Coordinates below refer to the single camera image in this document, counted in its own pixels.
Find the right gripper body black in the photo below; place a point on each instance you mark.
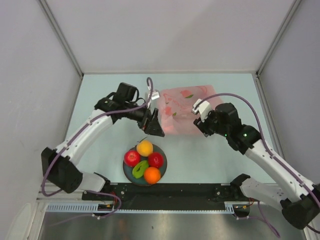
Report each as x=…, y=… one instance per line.
x=209, y=126

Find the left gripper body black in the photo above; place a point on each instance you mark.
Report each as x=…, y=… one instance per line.
x=141, y=123

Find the orange fake fruit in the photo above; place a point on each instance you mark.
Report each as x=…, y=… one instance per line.
x=145, y=148

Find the pink plastic bag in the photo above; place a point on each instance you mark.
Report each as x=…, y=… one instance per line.
x=175, y=108

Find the red fake pomegranate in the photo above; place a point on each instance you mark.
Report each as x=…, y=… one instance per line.
x=156, y=160

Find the red fake apple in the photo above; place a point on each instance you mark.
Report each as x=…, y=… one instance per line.
x=132, y=158

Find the green fake star fruit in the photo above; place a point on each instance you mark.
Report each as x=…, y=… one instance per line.
x=139, y=169

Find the orange fake tangerine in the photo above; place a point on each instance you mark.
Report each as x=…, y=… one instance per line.
x=152, y=175

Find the dark blue ceramic plate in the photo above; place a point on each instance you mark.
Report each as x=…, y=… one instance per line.
x=141, y=181

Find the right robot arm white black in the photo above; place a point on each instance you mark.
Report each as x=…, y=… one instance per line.
x=295, y=196

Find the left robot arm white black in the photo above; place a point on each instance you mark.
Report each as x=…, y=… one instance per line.
x=59, y=165

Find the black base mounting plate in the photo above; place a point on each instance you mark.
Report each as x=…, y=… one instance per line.
x=177, y=196

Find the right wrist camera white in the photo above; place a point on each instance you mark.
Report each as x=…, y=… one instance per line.
x=201, y=107

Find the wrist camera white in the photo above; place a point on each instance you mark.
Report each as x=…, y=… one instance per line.
x=201, y=107
x=154, y=94

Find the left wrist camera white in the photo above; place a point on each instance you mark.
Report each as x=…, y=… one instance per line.
x=154, y=94

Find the right aluminium frame post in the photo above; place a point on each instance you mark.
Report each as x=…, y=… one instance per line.
x=278, y=36

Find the aluminium frame post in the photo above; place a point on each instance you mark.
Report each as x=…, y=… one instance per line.
x=278, y=36
x=48, y=13

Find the aluminium front rail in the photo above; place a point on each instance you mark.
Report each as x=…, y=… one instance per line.
x=60, y=196

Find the left aluminium frame post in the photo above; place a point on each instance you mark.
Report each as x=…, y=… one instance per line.
x=48, y=13

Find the white slotted cable duct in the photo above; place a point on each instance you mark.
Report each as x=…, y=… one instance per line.
x=99, y=208

